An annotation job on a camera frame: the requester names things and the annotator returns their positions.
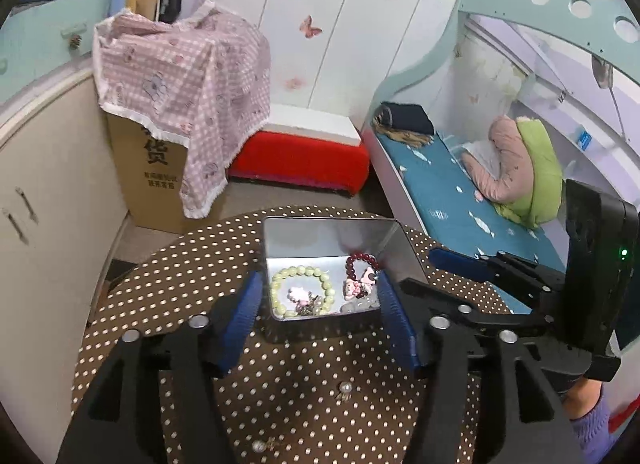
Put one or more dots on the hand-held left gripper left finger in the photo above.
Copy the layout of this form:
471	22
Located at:
240	324

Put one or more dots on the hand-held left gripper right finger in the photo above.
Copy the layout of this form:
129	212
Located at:
397	324

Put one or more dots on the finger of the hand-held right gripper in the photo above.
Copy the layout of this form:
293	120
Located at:
460	264
440	294

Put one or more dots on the grey metal tin box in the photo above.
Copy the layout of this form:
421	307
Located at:
320	239

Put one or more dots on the person's right forearm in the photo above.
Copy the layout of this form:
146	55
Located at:
595	429

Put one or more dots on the pearl earring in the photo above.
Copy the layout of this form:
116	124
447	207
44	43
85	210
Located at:
258	445
345	386

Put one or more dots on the blue patterned bed sheet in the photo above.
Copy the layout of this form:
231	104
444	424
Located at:
440	184

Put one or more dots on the green quilt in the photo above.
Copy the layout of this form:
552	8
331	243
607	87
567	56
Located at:
540	169

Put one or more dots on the white pillow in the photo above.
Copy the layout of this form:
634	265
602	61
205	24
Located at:
480	151

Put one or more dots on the pink quilt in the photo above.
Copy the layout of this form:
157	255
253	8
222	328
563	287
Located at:
505	144

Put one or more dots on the small blue box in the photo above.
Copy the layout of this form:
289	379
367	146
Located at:
582	137

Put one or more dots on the tan fringed scarf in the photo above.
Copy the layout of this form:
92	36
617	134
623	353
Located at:
400	138

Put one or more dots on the black folded clothes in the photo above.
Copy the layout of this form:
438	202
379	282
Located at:
407	116

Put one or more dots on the brown cardboard box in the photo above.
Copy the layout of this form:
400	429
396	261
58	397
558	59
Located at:
145	184

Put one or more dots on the red storage stool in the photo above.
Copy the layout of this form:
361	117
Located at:
300	159

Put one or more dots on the grey hanging bag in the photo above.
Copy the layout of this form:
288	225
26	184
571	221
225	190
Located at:
601	73

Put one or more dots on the white flat box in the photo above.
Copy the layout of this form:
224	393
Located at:
320	124

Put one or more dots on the white low cabinet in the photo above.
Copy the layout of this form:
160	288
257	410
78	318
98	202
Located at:
50	194

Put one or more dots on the pink checked cloth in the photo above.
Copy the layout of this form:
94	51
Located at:
200	84

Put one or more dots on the pink flower sticker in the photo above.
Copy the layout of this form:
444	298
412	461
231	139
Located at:
295	81

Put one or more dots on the pink butterfly sticker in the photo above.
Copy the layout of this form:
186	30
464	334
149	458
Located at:
310	26

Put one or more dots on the pinecone drawer ornament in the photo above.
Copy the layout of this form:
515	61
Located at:
75	40

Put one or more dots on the teal drawer unit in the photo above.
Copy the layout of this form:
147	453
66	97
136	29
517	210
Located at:
40	24

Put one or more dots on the teal bunk bed frame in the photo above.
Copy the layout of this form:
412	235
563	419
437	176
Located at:
500	4

